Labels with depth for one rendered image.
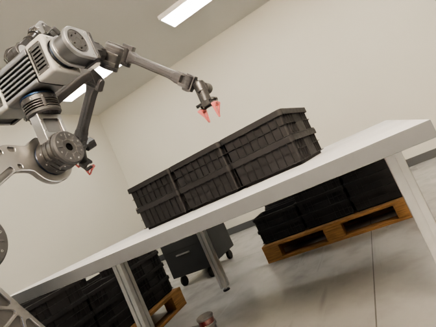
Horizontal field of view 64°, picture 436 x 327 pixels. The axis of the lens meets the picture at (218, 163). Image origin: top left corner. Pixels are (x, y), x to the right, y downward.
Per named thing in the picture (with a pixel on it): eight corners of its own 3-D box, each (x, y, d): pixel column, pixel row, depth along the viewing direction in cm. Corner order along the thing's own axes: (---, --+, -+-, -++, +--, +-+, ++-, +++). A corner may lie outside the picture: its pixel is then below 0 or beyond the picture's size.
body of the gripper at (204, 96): (203, 109, 178) (197, 96, 178) (218, 100, 173) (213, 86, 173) (196, 109, 172) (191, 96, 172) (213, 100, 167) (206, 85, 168)
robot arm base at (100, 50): (84, 69, 136) (71, 42, 137) (98, 72, 143) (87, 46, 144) (98, 58, 132) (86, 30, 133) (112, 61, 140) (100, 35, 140)
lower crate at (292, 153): (305, 163, 130) (291, 134, 131) (240, 191, 145) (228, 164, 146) (326, 150, 165) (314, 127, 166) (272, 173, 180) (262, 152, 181)
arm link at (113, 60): (90, 58, 142) (94, 45, 141) (107, 62, 151) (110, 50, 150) (107, 66, 139) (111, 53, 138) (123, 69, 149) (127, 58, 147)
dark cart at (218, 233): (215, 278, 317) (176, 189, 323) (177, 290, 335) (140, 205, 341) (238, 254, 374) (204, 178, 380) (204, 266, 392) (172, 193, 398)
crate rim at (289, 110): (281, 113, 132) (279, 108, 132) (220, 146, 146) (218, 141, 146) (307, 111, 166) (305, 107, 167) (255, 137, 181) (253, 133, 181)
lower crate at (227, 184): (240, 191, 145) (228, 165, 146) (187, 213, 160) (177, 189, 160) (272, 173, 180) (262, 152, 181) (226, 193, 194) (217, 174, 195)
